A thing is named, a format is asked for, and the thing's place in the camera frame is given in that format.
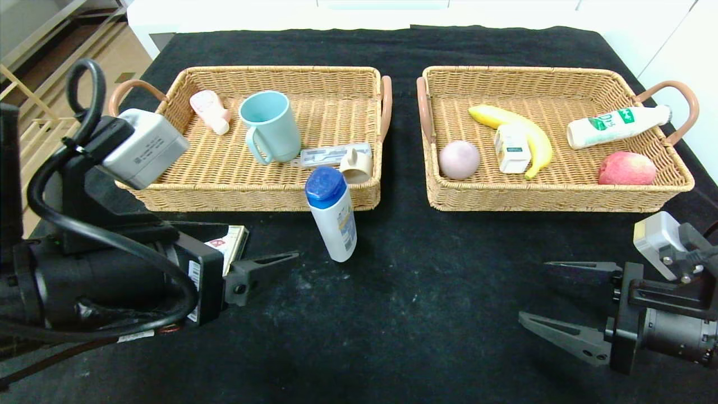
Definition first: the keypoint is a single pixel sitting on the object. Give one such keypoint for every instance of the red apple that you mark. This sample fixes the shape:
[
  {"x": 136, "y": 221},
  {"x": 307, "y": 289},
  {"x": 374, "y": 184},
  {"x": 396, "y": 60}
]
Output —
[{"x": 626, "y": 169}]

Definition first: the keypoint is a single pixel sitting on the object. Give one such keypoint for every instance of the white table behind cloth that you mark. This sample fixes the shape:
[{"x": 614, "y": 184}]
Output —
[{"x": 336, "y": 17}]

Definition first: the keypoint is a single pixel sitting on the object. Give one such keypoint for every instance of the white juice carton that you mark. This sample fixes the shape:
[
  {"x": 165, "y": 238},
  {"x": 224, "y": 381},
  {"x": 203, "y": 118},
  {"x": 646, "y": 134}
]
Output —
[{"x": 511, "y": 151}]

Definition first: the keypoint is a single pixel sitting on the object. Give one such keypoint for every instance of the playing card box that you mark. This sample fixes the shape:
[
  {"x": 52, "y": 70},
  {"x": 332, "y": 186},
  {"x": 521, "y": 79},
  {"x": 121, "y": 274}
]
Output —
[{"x": 233, "y": 247}]

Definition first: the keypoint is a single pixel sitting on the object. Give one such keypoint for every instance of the teal plastic mug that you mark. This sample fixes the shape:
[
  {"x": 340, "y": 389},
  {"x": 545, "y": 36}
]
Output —
[{"x": 275, "y": 129}]

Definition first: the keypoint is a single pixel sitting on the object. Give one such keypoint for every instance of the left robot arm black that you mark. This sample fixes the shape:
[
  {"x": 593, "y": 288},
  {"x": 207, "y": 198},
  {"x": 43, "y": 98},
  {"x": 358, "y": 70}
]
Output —
[{"x": 84, "y": 286}]

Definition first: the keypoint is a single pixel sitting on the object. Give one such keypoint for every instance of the left wrist grey camera box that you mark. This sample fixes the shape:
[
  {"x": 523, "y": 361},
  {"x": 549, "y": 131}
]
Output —
[{"x": 146, "y": 148}]

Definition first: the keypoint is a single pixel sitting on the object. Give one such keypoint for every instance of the pale pink egg-shaped ball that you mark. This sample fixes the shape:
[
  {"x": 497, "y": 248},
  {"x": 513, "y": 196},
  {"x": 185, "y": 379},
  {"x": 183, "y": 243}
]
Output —
[{"x": 459, "y": 160}]

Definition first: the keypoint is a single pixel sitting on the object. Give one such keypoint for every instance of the white milk bottle green label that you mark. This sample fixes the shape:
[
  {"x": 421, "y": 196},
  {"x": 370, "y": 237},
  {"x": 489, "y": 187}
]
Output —
[{"x": 611, "y": 126}]

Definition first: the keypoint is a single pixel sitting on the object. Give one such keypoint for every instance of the white bottle with blue cap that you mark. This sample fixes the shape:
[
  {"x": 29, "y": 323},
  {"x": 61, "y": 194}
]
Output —
[{"x": 335, "y": 224}]

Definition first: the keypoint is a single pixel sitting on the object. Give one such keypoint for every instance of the right wrist grey camera box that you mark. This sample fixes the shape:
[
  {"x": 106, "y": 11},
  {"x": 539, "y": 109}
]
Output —
[{"x": 656, "y": 235}]

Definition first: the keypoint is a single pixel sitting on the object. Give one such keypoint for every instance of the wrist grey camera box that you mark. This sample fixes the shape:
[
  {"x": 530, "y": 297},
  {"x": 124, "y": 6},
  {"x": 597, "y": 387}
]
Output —
[
  {"x": 656, "y": 235},
  {"x": 146, "y": 148}
]

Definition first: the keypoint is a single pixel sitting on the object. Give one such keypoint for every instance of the small pink bottle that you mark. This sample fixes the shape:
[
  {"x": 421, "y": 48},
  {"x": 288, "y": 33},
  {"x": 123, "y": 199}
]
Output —
[{"x": 206, "y": 108}]

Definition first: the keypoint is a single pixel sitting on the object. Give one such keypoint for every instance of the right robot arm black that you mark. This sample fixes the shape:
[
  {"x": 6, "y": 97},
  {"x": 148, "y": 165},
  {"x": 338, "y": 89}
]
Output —
[{"x": 679, "y": 334}]

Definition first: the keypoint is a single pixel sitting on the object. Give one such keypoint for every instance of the wooden slatted rack on wheels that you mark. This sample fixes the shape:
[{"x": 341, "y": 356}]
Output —
[{"x": 45, "y": 132}]

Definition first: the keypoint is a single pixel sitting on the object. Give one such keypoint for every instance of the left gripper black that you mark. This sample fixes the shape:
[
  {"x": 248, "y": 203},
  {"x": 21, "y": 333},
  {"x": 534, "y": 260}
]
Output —
[{"x": 203, "y": 280}]

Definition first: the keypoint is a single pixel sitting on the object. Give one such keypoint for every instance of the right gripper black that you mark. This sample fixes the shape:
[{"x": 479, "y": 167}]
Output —
[{"x": 626, "y": 317}]

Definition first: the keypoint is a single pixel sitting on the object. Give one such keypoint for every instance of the yellow banana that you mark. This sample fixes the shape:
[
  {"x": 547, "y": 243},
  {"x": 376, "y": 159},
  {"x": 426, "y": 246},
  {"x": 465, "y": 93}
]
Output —
[{"x": 538, "y": 143}]

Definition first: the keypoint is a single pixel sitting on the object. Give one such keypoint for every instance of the grey metal shelf frame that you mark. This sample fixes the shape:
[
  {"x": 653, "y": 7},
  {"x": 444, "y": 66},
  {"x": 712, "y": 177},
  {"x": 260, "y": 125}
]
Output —
[{"x": 50, "y": 33}]

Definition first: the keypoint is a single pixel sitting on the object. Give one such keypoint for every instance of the small beige cup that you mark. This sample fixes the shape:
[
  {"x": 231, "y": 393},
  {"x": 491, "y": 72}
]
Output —
[{"x": 358, "y": 168}]

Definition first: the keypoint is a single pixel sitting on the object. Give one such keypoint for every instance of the grey flat blister pack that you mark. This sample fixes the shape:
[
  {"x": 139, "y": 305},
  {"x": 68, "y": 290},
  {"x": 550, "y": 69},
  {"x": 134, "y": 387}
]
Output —
[{"x": 325, "y": 155}]

